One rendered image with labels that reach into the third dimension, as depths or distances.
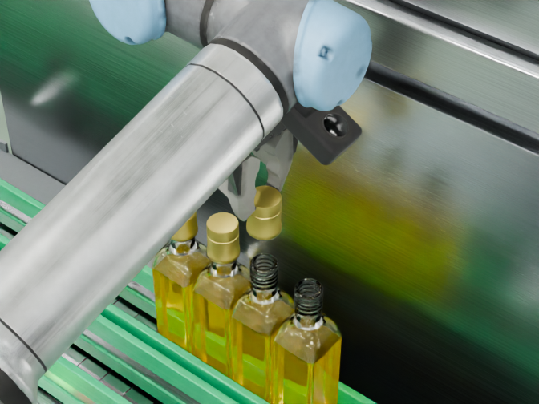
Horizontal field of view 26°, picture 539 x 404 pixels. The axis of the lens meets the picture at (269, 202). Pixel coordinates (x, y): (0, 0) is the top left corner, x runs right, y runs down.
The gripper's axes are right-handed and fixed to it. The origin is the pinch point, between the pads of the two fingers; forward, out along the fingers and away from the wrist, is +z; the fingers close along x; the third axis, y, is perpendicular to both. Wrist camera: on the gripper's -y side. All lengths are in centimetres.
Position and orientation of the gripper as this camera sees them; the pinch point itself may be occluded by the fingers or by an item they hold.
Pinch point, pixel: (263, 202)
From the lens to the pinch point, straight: 115.7
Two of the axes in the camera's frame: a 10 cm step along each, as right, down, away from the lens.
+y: -7.6, -4.5, 4.7
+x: -6.5, 5.1, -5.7
